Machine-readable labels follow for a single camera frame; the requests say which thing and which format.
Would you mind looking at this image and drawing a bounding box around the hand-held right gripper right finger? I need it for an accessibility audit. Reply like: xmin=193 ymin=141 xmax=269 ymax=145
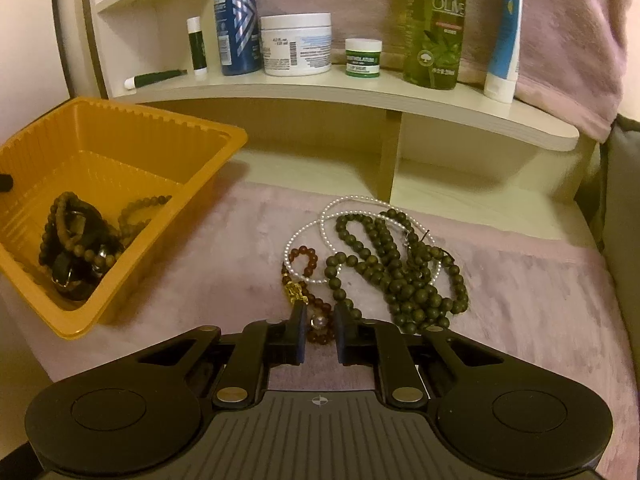
xmin=334 ymin=304 xmax=508 ymax=408

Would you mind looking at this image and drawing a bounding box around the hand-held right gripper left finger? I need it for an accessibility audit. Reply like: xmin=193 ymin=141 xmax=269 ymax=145
xmin=135 ymin=304 xmax=308 ymax=408

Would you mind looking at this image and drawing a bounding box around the reddish bead bracelet gold charm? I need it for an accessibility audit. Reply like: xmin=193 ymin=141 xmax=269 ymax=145
xmin=280 ymin=245 xmax=336 ymax=347

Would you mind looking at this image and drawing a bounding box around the long dark bead necklace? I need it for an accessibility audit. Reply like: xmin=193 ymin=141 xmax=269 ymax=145
xmin=324 ymin=208 xmax=471 ymax=335

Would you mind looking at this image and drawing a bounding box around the white pearl necklace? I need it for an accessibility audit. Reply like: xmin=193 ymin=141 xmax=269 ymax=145
xmin=281 ymin=195 xmax=443 ymax=283

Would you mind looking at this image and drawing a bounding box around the gold wristwatch black strap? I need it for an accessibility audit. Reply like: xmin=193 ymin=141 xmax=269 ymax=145
xmin=75 ymin=202 xmax=126 ymax=271

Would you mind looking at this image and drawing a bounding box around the black faced wristwatch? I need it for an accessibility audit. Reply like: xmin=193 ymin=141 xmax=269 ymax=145
xmin=52 ymin=250 xmax=98 ymax=303

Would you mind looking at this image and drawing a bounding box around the orange plastic tray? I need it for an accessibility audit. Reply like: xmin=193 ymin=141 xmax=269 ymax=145
xmin=0 ymin=97 xmax=249 ymax=341

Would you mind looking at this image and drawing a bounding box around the brown wooden bead necklace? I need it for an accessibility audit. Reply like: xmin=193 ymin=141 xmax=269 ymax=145
xmin=39 ymin=191 xmax=173 ymax=281

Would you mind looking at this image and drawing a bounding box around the pink fleece table blanket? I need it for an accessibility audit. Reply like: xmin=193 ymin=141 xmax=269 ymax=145
xmin=0 ymin=180 xmax=636 ymax=396

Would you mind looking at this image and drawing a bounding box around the beige wooden shelf unit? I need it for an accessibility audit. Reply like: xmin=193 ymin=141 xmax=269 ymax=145
xmin=87 ymin=0 xmax=608 ymax=241

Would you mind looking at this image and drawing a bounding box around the small green white jar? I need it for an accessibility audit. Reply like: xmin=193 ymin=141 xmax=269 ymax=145
xmin=344 ymin=38 xmax=383 ymax=79

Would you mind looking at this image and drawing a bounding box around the white cream jar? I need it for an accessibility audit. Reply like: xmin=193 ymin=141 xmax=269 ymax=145
xmin=260 ymin=12 xmax=333 ymax=77

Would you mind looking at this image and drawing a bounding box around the black tube white cap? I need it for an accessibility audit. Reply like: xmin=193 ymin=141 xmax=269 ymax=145
xmin=124 ymin=69 xmax=188 ymax=92

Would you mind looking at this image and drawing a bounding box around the white green lip balm stick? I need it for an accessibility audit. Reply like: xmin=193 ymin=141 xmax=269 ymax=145
xmin=186 ymin=16 xmax=209 ymax=77

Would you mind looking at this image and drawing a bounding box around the green liquid bottle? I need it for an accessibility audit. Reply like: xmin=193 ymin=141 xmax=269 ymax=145
xmin=402 ymin=0 xmax=469 ymax=92

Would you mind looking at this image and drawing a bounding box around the blue spray bottle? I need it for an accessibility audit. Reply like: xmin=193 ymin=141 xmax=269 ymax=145
xmin=212 ymin=0 xmax=263 ymax=77

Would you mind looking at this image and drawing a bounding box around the grey sofa cushion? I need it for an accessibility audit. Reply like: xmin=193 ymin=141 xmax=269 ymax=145
xmin=597 ymin=112 xmax=640 ymax=281

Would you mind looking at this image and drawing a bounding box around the blue white tube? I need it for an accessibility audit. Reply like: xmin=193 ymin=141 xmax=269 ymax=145
xmin=483 ymin=0 xmax=525 ymax=104

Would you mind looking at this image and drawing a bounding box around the pink hanging towel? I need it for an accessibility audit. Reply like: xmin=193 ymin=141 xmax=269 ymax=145
xmin=245 ymin=0 xmax=633 ymax=141

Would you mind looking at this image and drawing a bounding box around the curved beige side panel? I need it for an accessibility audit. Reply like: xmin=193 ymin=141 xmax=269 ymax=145
xmin=49 ymin=0 xmax=116 ymax=103

